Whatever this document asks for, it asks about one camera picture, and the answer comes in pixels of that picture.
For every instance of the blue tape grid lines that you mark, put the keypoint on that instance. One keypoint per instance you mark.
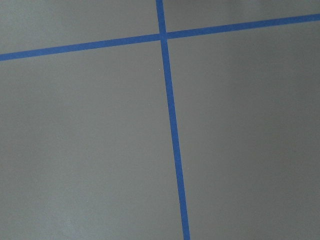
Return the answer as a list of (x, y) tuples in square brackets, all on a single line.
[(159, 119)]

